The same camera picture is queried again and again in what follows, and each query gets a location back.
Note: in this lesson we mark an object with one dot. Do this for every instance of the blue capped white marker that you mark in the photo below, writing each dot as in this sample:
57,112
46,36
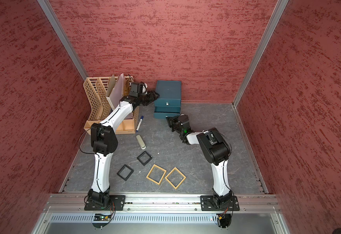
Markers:
139,123

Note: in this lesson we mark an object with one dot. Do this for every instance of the aluminium corner post left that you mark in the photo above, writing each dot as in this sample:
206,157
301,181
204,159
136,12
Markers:
56,25

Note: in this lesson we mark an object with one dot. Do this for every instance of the beige stapler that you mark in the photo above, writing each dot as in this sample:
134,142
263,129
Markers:
141,142

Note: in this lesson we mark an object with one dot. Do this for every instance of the teal drawer cabinet yellow trim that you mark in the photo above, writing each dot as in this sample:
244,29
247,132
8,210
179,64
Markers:
169,102

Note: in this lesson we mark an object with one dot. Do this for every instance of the aluminium front rail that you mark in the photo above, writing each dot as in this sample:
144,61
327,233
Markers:
162,203

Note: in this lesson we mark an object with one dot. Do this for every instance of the large wooden frame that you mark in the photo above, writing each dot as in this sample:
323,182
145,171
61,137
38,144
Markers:
175,178
156,174

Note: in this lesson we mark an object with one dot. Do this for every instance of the beige lattice file organizer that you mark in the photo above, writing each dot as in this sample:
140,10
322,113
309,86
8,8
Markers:
98,91

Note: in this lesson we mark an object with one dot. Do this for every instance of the pink paper folder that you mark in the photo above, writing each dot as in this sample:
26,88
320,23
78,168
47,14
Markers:
117,93

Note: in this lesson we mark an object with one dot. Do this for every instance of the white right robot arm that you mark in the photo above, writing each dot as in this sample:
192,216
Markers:
216,150

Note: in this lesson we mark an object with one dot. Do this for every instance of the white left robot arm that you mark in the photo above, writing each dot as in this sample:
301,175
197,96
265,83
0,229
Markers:
104,143

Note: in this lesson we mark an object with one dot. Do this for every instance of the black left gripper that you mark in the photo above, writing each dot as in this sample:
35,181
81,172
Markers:
152,96

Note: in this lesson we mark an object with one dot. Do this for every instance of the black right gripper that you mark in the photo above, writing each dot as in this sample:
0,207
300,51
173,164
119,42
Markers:
171,120

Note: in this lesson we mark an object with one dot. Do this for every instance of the large wooden frame left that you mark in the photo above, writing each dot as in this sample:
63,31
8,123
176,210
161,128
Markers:
156,174

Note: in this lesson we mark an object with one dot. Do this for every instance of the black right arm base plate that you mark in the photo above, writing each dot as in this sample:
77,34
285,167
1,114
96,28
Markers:
208,203

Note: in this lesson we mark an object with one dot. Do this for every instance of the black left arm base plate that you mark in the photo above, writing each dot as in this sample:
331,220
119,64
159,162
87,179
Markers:
116,203

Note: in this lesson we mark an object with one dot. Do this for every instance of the large wooden frame right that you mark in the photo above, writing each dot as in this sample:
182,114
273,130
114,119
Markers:
175,178

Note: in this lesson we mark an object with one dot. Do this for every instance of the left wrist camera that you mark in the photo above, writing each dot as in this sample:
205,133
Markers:
138,89

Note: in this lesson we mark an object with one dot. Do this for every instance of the black square box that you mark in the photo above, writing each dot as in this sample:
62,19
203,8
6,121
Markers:
125,172
144,158

